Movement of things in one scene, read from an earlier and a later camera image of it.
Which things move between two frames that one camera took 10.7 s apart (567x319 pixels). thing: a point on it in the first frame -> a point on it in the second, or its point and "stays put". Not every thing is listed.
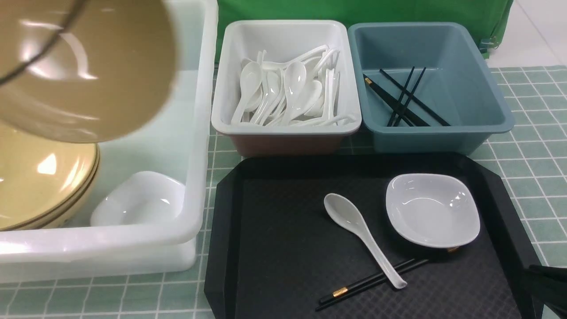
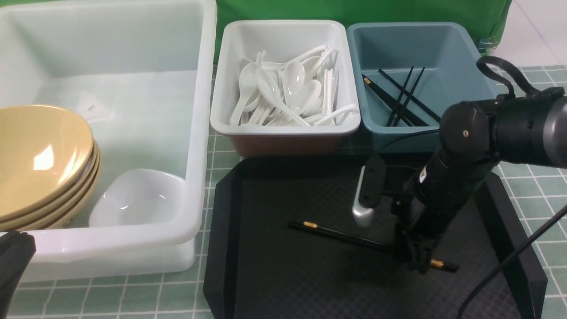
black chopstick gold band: x=340 y=291 -> x=335 y=232
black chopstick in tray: x=429 y=110 stays put
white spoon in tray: x=313 y=89 stays put
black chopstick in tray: x=400 y=108 stays put
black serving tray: x=273 y=252 stays put
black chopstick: x=351 y=294 -> x=438 y=263
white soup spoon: x=345 y=211 -> x=269 y=87
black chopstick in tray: x=401 y=98 stays put
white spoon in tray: x=250 y=79 stays put
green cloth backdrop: x=492 y=16 stays put
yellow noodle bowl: x=85 y=71 -> x=44 y=153
